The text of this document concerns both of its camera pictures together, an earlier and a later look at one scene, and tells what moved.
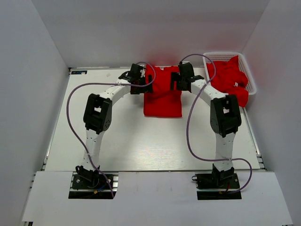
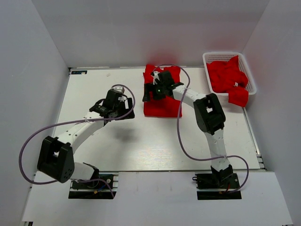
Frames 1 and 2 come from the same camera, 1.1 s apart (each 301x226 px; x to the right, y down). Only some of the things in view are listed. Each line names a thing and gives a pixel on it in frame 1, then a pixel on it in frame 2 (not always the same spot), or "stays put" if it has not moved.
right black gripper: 175,76 -> 151,87
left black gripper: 148,89 -> 130,105
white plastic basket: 209,57 stays put
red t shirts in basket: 229,79 stays put
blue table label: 78,72 stays put
